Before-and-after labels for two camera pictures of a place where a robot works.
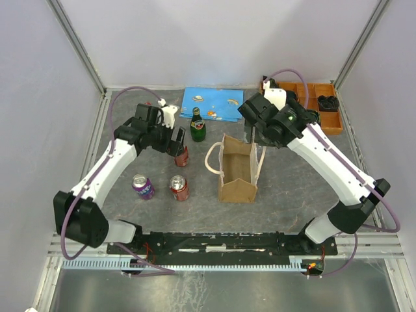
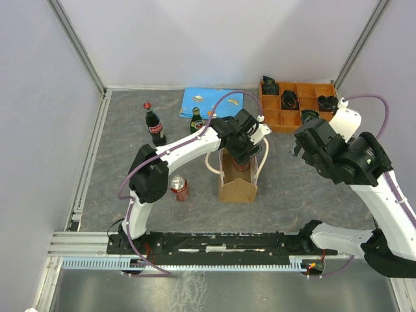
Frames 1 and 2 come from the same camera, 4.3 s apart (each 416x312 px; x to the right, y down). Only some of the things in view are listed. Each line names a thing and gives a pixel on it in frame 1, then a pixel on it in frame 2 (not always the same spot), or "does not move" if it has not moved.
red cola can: (182, 160) -> (240, 168)
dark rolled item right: (329, 103) does not move
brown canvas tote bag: (237, 163) does not move
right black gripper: (257, 135) -> (309, 158)
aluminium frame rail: (58, 13) does not move
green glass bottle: (197, 126) does not move
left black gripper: (174, 148) -> (243, 156)
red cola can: (179, 186) does not move
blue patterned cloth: (214, 103) does not move
